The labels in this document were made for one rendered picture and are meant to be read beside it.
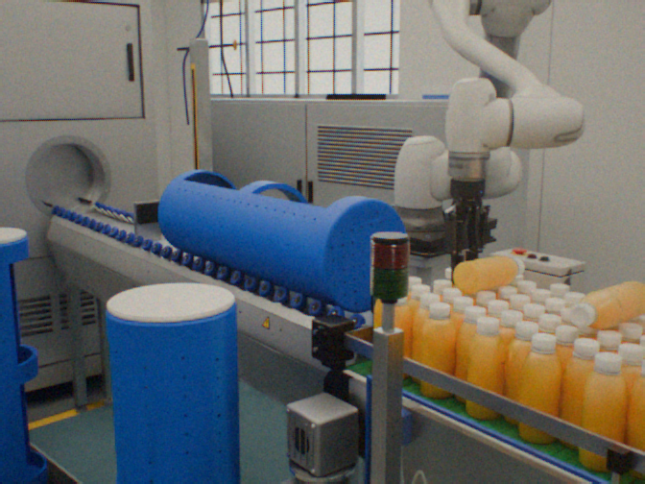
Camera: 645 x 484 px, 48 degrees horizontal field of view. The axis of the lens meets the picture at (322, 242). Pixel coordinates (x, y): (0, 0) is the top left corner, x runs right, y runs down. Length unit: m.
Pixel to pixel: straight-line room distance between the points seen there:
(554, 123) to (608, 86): 2.84
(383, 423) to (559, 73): 3.52
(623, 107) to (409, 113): 1.36
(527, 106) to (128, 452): 1.12
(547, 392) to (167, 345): 0.75
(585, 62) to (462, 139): 2.97
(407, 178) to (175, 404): 1.11
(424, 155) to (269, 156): 2.09
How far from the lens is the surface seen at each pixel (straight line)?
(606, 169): 4.43
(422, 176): 2.30
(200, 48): 3.06
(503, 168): 2.32
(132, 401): 1.61
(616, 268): 4.48
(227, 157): 4.59
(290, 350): 1.87
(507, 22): 2.06
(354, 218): 1.74
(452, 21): 1.87
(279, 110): 4.19
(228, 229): 2.03
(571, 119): 1.60
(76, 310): 3.54
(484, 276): 1.51
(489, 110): 1.56
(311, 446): 1.48
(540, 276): 1.75
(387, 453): 1.28
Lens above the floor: 1.48
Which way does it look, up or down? 12 degrees down
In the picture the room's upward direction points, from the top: straight up
